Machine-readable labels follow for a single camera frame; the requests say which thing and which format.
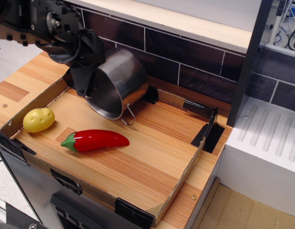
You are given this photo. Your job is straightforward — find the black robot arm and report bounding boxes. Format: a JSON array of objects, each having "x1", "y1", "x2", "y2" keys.
[{"x1": 0, "y1": 0, "x2": 105, "y2": 98}]

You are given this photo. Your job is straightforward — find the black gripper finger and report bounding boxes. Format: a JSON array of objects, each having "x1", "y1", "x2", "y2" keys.
[{"x1": 71, "y1": 67, "x2": 95, "y2": 97}]

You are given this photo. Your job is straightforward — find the metal pot with wire handles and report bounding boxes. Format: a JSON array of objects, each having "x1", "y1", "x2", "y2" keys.
[{"x1": 86, "y1": 48, "x2": 149, "y2": 125}]

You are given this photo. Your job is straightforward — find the white ribbed drainboard sink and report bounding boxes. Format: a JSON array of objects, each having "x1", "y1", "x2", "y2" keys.
[{"x1": 217, "y1": 98, "x2": 295, "y2": 206}]

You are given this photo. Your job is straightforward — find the red toy chili pepper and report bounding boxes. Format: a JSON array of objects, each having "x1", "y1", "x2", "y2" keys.
[{"x1": 61, "y1": 129, "x2": 130, "y2": 152}]

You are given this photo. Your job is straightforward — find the yellow toy potato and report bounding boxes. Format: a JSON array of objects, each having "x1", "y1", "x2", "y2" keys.
[{"x1": 23, "y1": 107, "x2": 55, "y2": 133}]

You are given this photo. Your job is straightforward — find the dark grey vertical post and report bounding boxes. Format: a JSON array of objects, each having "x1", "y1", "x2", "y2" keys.
[{"x1": 227, "y1": 0, "x2": 273, "y2": 127}]

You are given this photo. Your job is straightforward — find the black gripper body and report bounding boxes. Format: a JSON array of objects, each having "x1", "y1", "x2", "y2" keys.
[{"x1": 39, "y1": 4, "x2": 105, "y2": 68}]

